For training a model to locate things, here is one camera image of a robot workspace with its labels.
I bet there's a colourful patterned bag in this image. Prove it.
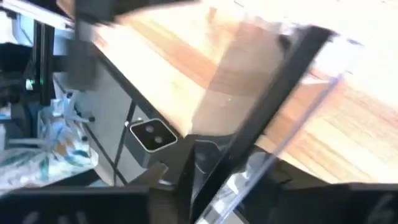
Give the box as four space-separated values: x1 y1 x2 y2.
0 118 100 191

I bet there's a clear grey jewel case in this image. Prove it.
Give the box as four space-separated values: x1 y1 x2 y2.
188 24 366 224

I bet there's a table-level camera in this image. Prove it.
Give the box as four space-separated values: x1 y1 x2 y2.
128 117 178 164

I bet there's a black camera cable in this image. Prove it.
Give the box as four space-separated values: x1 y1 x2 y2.
112 99 137 187

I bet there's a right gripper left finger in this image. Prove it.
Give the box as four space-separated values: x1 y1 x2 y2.
0 185 150 224

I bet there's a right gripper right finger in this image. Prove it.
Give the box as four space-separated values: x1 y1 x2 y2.
273 182 398 224

